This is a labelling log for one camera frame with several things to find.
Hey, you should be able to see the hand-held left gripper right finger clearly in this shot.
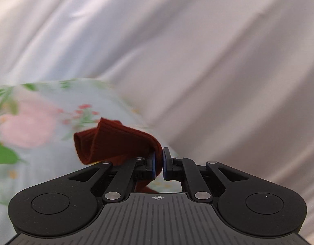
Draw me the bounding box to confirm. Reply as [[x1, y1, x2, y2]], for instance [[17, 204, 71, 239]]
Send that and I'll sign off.
[[162, 147, 249, 205]]

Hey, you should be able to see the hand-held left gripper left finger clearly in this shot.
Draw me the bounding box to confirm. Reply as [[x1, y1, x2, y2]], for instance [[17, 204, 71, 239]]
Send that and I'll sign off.
[[68, 151, 157, 205]]

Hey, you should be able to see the dark red knitted garment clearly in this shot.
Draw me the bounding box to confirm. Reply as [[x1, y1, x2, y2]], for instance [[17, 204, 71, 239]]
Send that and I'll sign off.
[[73, 117, 164, 193]]

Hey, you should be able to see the white curtain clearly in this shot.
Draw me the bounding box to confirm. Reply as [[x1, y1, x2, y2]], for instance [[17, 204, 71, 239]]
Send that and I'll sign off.
[[0, 0, 314, 236]]

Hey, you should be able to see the floral printed bedsheet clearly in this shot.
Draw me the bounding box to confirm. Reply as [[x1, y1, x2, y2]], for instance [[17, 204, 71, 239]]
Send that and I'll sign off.
[[0, 79, 184, 207]]

